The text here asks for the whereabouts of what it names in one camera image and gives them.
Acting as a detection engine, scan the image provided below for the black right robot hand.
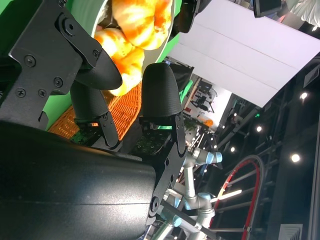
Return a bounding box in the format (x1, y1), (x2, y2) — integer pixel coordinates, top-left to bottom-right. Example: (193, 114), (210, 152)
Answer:
(0, 0), (188, 240)

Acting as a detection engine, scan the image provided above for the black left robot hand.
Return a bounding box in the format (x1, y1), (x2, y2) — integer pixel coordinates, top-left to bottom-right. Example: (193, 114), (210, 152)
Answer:
(179, 0), (201, 34)

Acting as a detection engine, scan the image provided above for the pale green bowl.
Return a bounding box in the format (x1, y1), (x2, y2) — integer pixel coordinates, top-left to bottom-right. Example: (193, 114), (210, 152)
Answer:
(92, 0), (176, 67)

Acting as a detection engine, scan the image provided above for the orange white ring bread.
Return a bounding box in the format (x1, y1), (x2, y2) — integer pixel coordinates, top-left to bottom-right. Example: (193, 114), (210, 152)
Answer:
(111, 0), (173, 50)
(94, 27), (146, 97)

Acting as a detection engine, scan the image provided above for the brown chocolate cake slice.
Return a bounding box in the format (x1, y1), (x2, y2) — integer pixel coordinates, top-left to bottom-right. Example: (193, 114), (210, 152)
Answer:
(98, 9), (118, 28)

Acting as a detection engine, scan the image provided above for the grey blue-jointed industrial robot arm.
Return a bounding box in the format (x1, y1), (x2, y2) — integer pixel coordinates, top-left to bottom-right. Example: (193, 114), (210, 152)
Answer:
(159, 147), (223, 240)

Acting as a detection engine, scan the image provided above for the orange wicker basket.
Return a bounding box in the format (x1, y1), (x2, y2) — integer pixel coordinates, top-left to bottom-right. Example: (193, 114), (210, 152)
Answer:
(48, 82), (143, 141)

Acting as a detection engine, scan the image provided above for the white partition panel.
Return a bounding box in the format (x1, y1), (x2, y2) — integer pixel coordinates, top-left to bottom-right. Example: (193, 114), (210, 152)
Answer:
(167, 0), (320, 108)

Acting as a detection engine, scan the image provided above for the thin black rod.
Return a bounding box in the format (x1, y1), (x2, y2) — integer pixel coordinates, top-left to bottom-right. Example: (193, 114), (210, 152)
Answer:
(159, 199), (216, 238)

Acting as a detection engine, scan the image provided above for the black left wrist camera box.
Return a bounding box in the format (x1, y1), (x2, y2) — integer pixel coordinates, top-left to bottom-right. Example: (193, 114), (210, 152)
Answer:
(252, 0), (283, 18)

